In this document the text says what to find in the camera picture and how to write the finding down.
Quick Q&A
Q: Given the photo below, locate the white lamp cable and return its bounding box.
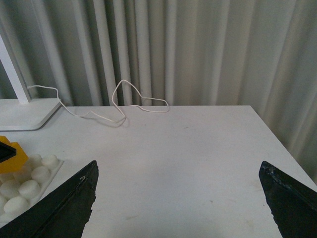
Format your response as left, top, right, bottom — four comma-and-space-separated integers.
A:
27, 79, 170, 123

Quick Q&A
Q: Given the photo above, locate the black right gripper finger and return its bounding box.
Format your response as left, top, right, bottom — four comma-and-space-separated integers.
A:
259, 161, 317, 238
0, 142, 16, 161
0, 160, 99, 238

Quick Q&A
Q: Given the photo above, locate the grey curtain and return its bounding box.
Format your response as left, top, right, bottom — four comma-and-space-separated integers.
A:
0, 0, 317, 179

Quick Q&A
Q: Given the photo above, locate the white studded base plate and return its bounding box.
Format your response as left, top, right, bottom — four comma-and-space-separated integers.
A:
0, 154, 64, 227

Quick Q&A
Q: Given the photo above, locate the white desk lamp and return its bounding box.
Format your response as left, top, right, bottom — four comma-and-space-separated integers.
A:
0, 38, 60, 131

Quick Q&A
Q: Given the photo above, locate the yellow two-stud block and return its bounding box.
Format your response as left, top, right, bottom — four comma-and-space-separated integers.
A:
0, 136, 28, 174

